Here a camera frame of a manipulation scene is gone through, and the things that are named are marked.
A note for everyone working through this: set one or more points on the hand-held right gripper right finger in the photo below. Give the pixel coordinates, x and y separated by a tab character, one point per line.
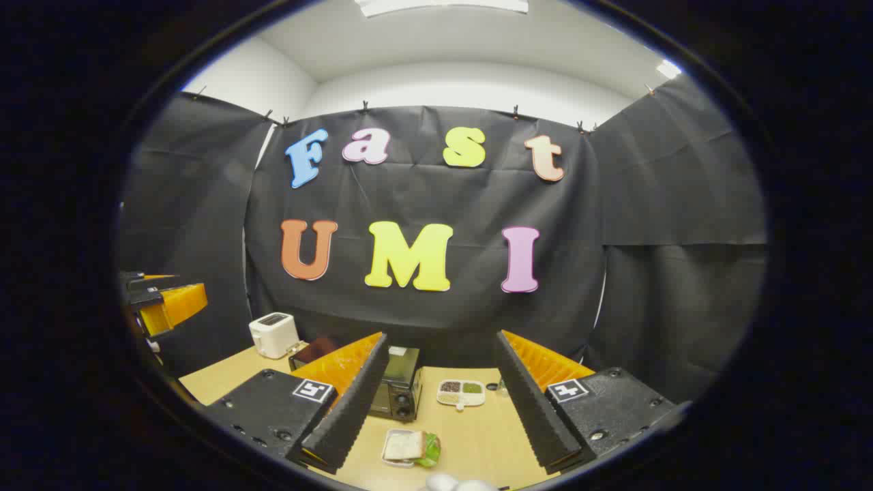
539	412

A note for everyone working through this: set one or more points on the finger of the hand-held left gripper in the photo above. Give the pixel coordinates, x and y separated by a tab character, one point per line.
153	281
177	307

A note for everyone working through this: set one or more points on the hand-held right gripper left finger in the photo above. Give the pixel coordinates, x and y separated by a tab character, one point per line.
344	409

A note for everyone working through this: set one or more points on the black electric oven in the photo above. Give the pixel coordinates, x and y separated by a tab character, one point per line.
401	382

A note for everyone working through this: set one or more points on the white plastic tray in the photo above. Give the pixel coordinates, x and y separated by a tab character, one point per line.
389	462

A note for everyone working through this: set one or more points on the white divided plate with beans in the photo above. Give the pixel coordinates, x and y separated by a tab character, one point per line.
461	393

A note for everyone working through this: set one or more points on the white toaster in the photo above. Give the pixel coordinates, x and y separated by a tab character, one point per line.
274	334

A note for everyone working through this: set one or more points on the black backdrop cloth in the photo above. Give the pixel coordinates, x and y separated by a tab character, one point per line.
423	320

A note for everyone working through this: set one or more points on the small ceiling light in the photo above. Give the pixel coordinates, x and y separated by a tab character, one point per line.
668	69

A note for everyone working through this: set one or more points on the long ceiling light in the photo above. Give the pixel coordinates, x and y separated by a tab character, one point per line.
443	5

